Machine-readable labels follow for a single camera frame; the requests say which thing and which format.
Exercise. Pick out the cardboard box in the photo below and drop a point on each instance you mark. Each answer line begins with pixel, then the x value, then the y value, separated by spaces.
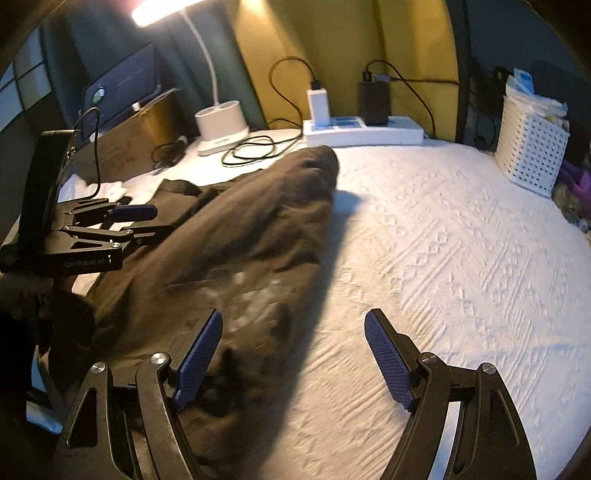
pixel 134 143

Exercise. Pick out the white woven basket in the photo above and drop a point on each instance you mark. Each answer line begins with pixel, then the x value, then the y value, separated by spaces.
pixel 531 147

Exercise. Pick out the brown printed t-shirt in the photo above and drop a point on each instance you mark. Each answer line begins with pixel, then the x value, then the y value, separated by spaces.
pixel 258 240

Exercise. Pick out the purple cloth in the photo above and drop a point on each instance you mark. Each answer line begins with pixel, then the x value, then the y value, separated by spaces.
pixel 577 180

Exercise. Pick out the white power strip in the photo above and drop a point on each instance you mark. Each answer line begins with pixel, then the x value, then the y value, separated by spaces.
pixel 369 134

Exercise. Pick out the dark patterned pouch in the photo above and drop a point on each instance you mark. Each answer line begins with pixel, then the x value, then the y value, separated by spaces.
pixel 572 207

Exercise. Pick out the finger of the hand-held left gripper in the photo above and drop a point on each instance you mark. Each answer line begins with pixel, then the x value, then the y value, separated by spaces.
pixel 134 213
pixel 147 233

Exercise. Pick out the white textured bedspread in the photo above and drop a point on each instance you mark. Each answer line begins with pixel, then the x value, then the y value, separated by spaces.
pixel 438 277

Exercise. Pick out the white desk lamp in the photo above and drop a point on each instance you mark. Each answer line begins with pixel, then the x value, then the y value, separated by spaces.
pixel 221 122

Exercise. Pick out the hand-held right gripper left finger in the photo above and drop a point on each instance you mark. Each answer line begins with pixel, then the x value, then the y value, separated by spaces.
pixel 198 360

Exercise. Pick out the white blue packet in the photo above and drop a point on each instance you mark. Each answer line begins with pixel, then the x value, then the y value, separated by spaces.
pixel 531 99

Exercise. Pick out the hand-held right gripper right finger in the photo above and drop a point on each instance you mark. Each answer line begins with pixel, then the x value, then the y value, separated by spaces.
pixel 388 364

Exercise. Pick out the white charger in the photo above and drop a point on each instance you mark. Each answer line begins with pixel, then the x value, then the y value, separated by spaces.
pixel 318 106

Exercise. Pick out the black charger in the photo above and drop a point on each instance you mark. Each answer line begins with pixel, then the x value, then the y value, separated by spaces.
pixel 374 104

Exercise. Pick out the tablet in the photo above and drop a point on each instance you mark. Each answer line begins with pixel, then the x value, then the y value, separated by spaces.
pixel 124 83

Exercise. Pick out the wide yellow curtain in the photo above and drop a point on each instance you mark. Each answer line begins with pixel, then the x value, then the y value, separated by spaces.
pixel 351 41

